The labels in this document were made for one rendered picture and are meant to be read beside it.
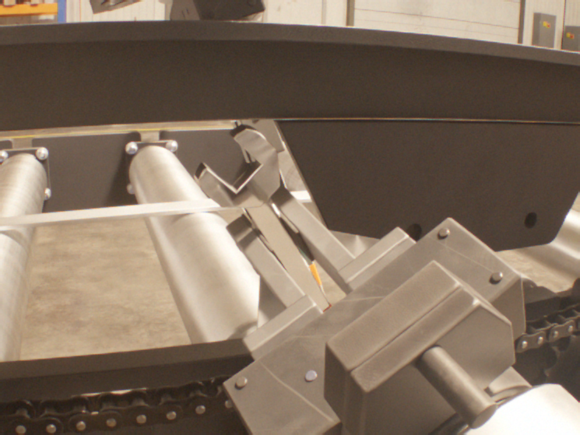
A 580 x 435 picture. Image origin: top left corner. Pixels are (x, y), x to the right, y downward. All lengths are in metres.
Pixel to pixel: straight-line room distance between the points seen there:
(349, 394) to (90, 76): 0.27
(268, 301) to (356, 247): 0.05
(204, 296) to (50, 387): 0.24
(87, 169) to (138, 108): 0.95
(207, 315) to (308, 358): 0.33
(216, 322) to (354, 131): 0.24
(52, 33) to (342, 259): 0.18
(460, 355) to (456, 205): 0.31
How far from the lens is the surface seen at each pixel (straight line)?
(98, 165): 1.31
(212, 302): 0.57
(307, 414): 0.23
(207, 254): 0.66
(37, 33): 0.29
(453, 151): 0.46
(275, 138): 0.45
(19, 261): 0.74
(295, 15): 9.97
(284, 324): 0.27
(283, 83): 0.39
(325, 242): 0.30
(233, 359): 0.42
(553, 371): 0.55
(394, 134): 0.42
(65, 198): 1.33
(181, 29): 0.29
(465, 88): 0.47
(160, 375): 0.41
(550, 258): 0.96
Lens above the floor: 1.16
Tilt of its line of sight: 17 degrees down
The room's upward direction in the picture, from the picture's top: 2 degrees clockwise
